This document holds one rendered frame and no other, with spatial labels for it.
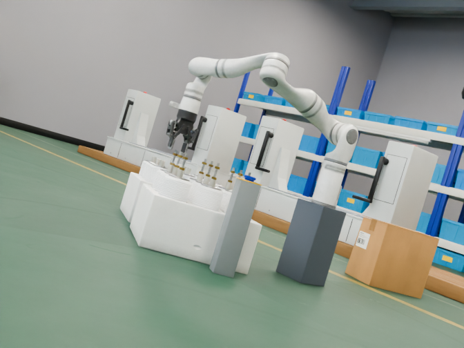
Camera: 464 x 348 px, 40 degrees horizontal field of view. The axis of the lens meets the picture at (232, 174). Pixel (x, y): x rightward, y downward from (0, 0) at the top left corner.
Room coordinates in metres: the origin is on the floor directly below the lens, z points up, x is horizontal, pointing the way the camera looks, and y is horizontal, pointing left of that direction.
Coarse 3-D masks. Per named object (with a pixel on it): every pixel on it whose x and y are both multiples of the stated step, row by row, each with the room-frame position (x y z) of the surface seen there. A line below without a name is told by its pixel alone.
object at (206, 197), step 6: (198, 186) 2.21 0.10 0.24; (204, 186) 2.19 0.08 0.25; (198, 192) 2.20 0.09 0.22; (204, 192) 2.19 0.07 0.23; (210, 192) 2.18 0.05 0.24; (216, 192) 2.19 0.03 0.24; (222, 192) 2.22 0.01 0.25; (198, 198) 2.20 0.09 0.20; (204, 198) 2.19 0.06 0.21; (210, 198) 2.19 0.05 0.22; (216, 198) 2.19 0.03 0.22; (198, 204) 2.19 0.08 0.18; (204, 204) 2.18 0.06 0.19; (210, 204) 2.19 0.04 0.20; (216, 204) 2.20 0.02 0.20; (216, 210) 2.21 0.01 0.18
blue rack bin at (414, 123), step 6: (396, 120) 7.28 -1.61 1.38; (402, 120) 7.23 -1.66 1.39; (408, 120) 7.17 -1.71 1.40; (414, 120) 7.10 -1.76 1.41; (420, 120) 7.05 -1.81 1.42; (402, 126) 7.22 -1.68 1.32; (408, 126) 7.16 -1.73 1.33; (414, 126) 7.10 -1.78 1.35; (420, 126) 7.04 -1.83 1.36; (426, 126) 7.09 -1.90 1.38
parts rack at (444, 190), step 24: (240, 96) 9.35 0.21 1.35; (336, 96) 8.00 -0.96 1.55; (336, 120) 7.91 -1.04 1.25; (360, 120) 7.63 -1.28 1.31; (432, 144) 7.52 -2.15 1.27; (456, 144) 6.65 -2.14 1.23; (312, 168) 8.02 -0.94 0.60; (360, 168) 7.48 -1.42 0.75; (456, 168) 6.63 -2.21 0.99; (288, 192) 8.23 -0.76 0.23; (312, 192) 8.00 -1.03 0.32; (432, 192) 7.38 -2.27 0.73; (456, 192) 6.53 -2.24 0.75; (432, 216) 6.67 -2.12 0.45
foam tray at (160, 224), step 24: (144, 192) 2.35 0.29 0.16; (144, 216) 2.17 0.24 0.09; (168, 216) 2.13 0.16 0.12; (192, 216) 2.14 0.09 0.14; (216, 216) 2.16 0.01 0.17; (144, 240) 2.11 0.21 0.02; (168, 240) 2.13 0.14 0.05; (192, 240) 2.15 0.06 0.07; (216, 240) 2.17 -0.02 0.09; (240, 264) 2.20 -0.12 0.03
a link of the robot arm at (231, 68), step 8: (256, 56) 2.29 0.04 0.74; (264, 56) 2.27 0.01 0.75; (272, 56) 2.24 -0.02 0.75; (280, 56) 2.24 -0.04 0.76; (224, 64) 2.34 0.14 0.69; (232, 64) 2.32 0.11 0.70; (240, 64) 2.32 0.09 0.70; (248, 64) 2.31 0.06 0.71; (256, 64) 2.31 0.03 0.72; (288, 64) 2.26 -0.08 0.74; (224, 72) 2.34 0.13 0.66; (232, 72) 2.33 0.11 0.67; (240, 72) 2.33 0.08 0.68
